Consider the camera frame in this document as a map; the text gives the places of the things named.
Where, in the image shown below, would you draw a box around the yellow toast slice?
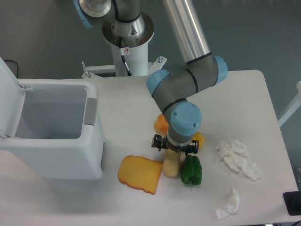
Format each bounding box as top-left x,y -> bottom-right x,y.
118,155 -> 163,194

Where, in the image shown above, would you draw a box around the green bell pepper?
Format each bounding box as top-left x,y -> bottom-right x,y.
181,155 -> 203,186

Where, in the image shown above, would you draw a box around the yellow bell pepper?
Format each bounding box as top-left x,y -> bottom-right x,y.
192,131 -> 205,148

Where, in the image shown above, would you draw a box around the black device at edge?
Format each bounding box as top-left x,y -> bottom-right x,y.
283,191 -> 301,216

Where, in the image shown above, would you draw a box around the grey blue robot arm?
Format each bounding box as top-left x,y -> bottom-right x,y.
74,0 -> 228,154

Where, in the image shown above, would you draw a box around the white frame at right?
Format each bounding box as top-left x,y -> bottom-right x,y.
278,81 -> 301,127

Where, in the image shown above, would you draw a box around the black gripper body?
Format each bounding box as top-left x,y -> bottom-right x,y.
151,133 -> 199,154

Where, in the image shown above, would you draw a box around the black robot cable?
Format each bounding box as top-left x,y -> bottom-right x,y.
118,36 -> 134,77

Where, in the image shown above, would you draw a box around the round orange bread roll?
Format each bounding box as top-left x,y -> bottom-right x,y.
154,113 -> 169,137

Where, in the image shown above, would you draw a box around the small crumpled white tissue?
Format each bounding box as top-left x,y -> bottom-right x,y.
215,187 -> 240,220

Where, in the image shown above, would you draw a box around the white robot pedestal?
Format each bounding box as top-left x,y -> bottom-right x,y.
82,12 -> 167,78

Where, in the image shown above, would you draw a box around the pale oblong bread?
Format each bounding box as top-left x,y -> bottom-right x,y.
162,149 -> 181,177

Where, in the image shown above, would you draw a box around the large crumpled white tissue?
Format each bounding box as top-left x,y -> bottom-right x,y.
214,140 -> 261,181

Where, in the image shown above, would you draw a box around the white open trash bin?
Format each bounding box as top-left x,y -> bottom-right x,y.
0,61 -> 105,180

